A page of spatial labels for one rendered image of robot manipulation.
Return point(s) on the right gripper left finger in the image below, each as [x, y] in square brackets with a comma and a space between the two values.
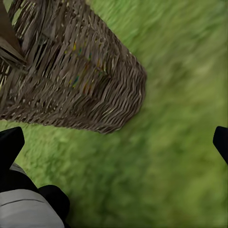
[11, 143]

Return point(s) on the easter egg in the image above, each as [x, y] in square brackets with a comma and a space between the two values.
[74, 84]

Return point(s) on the wicker basket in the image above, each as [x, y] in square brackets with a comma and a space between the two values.
[42, 92]

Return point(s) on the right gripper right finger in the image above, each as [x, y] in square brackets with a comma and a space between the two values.
[220, 141]

